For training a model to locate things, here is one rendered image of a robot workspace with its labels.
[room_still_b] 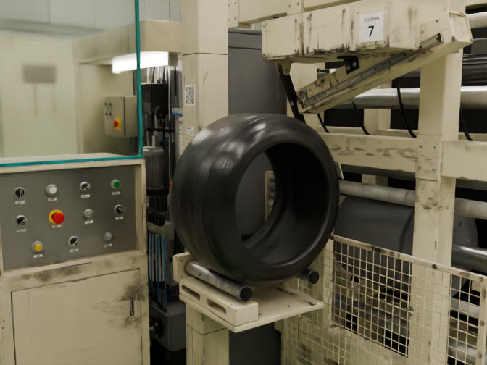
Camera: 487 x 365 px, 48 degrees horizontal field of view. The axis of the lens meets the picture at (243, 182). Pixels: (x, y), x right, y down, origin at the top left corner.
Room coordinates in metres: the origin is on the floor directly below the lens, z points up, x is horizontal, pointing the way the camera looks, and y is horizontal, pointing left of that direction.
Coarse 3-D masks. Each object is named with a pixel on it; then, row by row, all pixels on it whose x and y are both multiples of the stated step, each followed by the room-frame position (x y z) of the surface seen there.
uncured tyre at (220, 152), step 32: (256, 128) 1.63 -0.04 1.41; (288, 128) 1.67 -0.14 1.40; (192, 160) 1.65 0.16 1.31; (224, 160) 1.56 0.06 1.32; (288, 160) 2.00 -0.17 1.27; (320, 160) 1.74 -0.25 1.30; (192, 192) 1.59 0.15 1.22; (224, 192) 1.54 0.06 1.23; (288, 192) 2.01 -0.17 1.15; (320, 192) 1.91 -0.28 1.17; (192, 224) 1.59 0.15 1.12; (224, 224) 1.54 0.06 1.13; (288, 224) 1.98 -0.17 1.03; (320, 224) 1.78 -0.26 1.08; (224, 256) 1.56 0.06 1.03; (256, 256) 1.90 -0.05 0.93; (288, 256) 1.85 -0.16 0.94
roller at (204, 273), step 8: (192, 264) 1.84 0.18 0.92; (200, 264) 1.83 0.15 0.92; (192, 272) 1.82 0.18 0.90; (200, 272) 1.78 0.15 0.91; (208, 272) 1.75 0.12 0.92; (216, 272) 1.74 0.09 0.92; (208, 280) 1.74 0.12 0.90; (216, 280) 1.70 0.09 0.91; (224, 280) 1.67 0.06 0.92; (232, 280) 1.66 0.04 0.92; (224, 288) 1.66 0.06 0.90; (232, 288) 1.62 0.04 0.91; (240, 288) 1.60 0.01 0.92; (248, 288) 1.59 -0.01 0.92; (240, 296) 1.58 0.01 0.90; (248, 296) 1.59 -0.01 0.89
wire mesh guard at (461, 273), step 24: (336, 240) 1.92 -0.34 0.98; (432, 264) 1.59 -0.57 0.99; (312, 288) 2.03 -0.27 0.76; (408, 288) 1.67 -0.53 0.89; (480, 288) 1.46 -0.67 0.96; (312, 312) 2.04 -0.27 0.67; (432, 312) 1.59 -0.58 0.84; (480, 312) 1.46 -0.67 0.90; (384, 336) 1.74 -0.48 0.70; (480, 336) 1.45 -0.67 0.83; (456, 360) 1.52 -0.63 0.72; (480, 360) 1.45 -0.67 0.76
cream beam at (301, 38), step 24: (384, 0) 1.59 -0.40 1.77; (408, 0) 1.61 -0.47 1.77; (264, 24) 2.05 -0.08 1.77; (288, 24) 1.93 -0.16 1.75; (312, 24) 1.83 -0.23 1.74; (336, 24) 1.74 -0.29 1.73; (384, 24) 1.59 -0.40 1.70; (408, 24) 1.62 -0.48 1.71; (264, 48) 2.05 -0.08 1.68; (288, 48) 1.93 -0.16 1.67; (312, 48) 1.83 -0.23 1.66; (336, 48) 1.74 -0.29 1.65; (360, 48) 1.66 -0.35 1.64; (384, 48) 1.60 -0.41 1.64; (408, 48) 1.62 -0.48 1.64
